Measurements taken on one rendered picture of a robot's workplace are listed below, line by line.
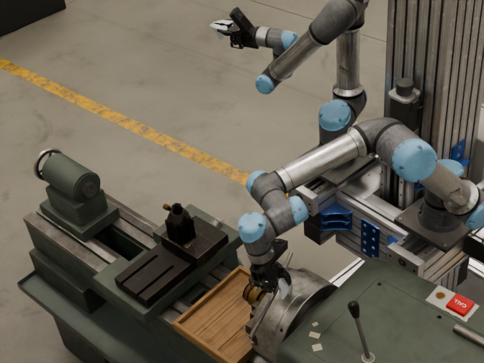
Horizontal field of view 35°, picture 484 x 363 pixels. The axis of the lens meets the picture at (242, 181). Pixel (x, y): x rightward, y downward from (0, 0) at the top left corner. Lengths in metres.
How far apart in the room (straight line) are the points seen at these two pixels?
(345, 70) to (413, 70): 0.29
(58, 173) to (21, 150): 2.22
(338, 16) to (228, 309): 1.11
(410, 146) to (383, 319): 0.51
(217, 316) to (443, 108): 1.08
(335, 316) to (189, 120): 3.20
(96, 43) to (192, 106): 1.32
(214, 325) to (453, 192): 0.98
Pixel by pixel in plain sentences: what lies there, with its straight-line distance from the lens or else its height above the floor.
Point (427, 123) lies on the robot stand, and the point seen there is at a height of 1.41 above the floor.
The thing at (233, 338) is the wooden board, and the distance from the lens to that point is 2.71.
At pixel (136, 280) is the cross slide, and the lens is 2.84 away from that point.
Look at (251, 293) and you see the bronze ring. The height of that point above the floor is 1.11.
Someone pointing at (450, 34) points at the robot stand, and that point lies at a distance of 2.51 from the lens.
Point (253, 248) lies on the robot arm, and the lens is 2.04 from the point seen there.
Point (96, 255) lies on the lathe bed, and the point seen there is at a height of 0.84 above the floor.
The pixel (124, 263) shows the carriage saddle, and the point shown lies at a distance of 2.98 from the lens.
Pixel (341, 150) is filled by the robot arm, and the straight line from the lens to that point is 2.19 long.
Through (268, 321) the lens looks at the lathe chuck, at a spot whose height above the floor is 1.18.
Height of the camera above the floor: 3.00
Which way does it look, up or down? 40 degrees down
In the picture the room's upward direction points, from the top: 7 degrees counter-clockwise
